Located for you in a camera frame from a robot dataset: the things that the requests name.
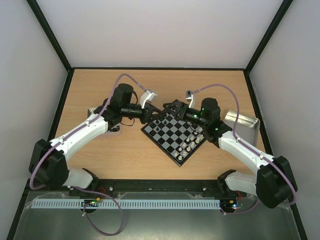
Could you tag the grey tray of black pieces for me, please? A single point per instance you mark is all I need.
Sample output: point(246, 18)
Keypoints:
point(91, 110)

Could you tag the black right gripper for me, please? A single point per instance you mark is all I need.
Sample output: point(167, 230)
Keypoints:
point(182, 111)

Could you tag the black enclosure frame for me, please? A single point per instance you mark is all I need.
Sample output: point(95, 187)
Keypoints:
point(38, 13)

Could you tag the metal tray of white pieces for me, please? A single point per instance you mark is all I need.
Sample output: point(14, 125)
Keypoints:
point(247, 127)

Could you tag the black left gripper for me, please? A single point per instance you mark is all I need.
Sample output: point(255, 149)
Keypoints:
point(156, 116)

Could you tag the light blue slotted cable duct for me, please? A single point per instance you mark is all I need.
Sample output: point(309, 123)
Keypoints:
point(128, 204)

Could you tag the black white chess board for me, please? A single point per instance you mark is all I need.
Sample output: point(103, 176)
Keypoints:
point(172, 136)

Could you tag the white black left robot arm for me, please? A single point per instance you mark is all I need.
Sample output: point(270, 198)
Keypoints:
point(48, 165)

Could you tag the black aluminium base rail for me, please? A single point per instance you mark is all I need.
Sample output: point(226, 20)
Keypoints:
point(155, 186)

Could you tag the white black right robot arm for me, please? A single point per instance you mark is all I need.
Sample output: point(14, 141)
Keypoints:
point(260, 163)

